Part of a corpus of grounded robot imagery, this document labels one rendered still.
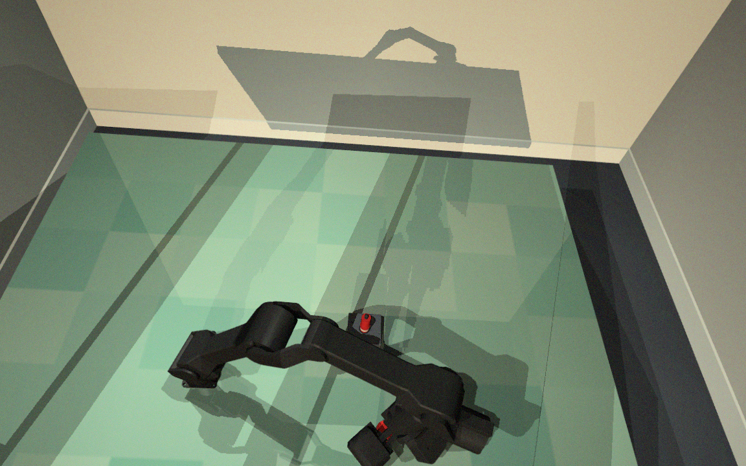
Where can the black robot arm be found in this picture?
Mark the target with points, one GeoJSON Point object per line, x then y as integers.
{"type": "Point", "coordinates": [428, 397]}

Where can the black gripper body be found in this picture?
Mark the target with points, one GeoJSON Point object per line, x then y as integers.
{"type": "Point", "coordinates": [373, 448]}

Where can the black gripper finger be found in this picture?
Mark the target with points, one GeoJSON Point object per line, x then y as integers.
{"type": "Point", "coordinates": [372, 427]}

